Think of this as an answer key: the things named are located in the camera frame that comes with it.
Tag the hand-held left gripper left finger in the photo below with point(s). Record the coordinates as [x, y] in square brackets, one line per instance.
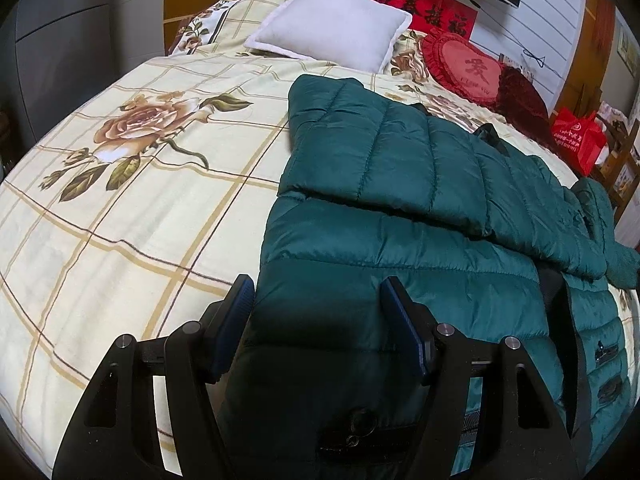
[235, 320]

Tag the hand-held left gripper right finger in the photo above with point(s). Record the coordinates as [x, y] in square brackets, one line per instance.
[407, 325]

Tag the green puffer jacket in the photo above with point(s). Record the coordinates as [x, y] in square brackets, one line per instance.
[400, 160]

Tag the floral checked bed blanket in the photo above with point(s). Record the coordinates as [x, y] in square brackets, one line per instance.
[125, 240]

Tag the red shopping bag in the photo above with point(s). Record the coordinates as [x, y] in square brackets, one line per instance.
[575, 140]

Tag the dark red fuzzy pillow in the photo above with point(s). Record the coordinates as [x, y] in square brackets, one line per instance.
[520, 95]

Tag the red heart pillow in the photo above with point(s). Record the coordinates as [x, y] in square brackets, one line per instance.
[465, 67]

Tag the wooden chair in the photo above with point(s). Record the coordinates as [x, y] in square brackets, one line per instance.
[617, 160]

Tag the white pillow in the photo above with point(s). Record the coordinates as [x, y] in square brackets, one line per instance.
[330, 25]

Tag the grey wardrobe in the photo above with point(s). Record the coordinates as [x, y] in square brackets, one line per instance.
[60, 25]

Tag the red wall banner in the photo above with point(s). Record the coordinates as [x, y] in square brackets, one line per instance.
[440, 12]

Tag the framed wall picture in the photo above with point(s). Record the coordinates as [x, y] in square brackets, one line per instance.
[627, 47]

